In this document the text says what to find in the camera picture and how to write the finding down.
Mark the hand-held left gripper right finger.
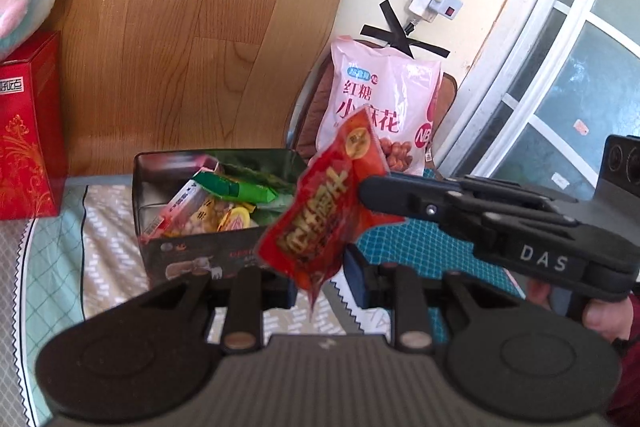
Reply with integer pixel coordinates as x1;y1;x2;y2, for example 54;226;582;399
342;246;506;353

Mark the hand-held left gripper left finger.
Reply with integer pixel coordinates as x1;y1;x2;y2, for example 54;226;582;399
132;264;296;354

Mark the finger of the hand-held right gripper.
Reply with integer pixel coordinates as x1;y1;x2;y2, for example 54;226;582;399
359;174;580;253

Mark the red snack packet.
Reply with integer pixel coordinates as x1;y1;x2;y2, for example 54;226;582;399
254;107;406;323

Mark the clear peanut bag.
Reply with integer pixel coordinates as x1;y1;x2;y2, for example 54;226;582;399
182;197;257;235

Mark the black printed box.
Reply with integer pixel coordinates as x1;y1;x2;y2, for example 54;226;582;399
132;149;313;293

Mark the green cracker packet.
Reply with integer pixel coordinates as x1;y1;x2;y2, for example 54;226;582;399
192;171;279;204

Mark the pink candy box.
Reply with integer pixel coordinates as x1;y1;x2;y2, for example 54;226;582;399
141;167;221;242

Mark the person's right forearm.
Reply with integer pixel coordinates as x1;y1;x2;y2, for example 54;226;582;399
605;292;640;427

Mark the person's right hand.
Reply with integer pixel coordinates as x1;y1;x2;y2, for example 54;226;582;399
526;279;635;343

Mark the teal patterned mat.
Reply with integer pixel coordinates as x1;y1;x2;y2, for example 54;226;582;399
345;167;526;343

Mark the pale green packet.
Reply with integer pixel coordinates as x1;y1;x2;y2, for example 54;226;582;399
250;167;301;225

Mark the large pink snack bag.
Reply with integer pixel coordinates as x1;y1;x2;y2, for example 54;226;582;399
315;36;443;175

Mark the lettered grey white cloth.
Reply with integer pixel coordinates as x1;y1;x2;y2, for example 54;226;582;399
75;184;396;343

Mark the black tape strip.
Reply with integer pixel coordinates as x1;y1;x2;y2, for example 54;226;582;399
379;0;416;58
361;26;451;58

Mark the light green checked cloth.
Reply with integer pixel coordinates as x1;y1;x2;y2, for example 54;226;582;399
20;174;101;427

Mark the grey quilted cloth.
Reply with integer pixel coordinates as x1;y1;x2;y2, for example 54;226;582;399
0;217;31;427

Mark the wooden board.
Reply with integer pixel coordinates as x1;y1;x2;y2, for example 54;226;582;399
30;0;376;180

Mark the red gift bag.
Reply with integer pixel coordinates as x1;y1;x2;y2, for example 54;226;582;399
0;31;68;222

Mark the white window frame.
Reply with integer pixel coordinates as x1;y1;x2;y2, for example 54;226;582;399
440;0;640;208

